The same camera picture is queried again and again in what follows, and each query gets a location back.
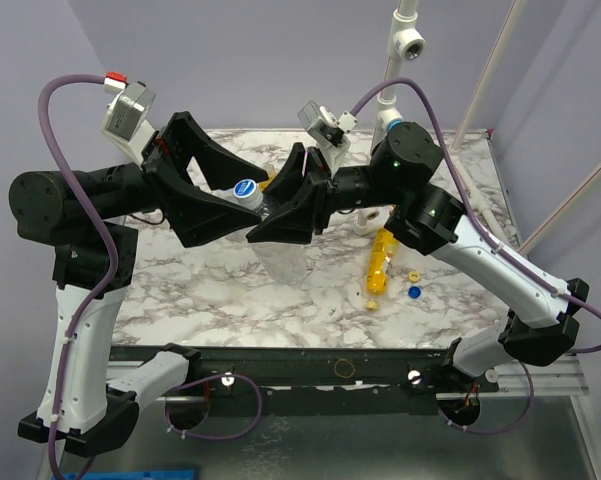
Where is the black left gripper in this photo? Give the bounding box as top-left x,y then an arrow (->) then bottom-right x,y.
90,110 -> 267,242

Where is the yellow bottle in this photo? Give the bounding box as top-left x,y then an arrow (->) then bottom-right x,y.
258,163 -> 277,192
365,228 -> 400,311

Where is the white ribbed bottle cap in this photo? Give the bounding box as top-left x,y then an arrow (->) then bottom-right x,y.
232,179 -> 264,211

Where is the small clear bottle white cap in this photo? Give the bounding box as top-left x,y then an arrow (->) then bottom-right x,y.
214,187 -> 306,287

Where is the blue bottle cap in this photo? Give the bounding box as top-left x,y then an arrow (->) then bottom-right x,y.
408,285 -> 422,299

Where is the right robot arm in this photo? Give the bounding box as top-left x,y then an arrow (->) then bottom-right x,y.
247,121 -> 588,392

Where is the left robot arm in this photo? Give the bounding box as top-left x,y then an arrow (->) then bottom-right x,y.
9,112 -> 267,458

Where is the blue plastic faucet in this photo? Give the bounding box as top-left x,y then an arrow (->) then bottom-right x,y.
385,118 -> 404,134

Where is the blue tray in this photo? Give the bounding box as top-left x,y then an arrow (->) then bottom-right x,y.
83,469 -> 199,480

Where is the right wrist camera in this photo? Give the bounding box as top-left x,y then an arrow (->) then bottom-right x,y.
298,101 -> 358,176

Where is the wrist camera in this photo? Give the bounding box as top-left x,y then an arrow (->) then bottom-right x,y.
101,72 -> 156,167
298,101 -> 358,176

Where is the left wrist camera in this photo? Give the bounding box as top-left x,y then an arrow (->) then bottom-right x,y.
101,72 -> 156,167

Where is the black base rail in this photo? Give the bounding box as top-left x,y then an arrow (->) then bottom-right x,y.
107,342 -> 501,416

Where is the white PVC pipe frame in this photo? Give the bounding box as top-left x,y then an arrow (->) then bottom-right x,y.
368,1 -> 601,254

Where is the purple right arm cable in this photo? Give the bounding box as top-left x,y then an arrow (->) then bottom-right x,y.
352,77 -> 601,435

